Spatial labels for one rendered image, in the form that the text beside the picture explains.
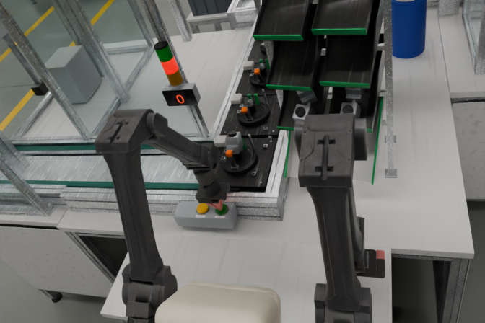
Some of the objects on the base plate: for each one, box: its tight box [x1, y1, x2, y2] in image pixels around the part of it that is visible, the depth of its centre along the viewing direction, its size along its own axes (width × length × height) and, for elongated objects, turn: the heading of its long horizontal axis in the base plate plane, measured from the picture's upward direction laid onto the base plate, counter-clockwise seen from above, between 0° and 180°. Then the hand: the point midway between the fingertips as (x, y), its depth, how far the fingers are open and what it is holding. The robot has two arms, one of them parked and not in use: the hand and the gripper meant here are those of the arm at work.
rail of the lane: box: [59, 187, 284, 221], centre depth 161 cm, size 6×89×11 cm, turn 91°
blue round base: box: [391, 0, 427, 58], centre depth 190 cm, size 16×16×27 cm
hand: (220, 207), depth 144 cm, fingers closed
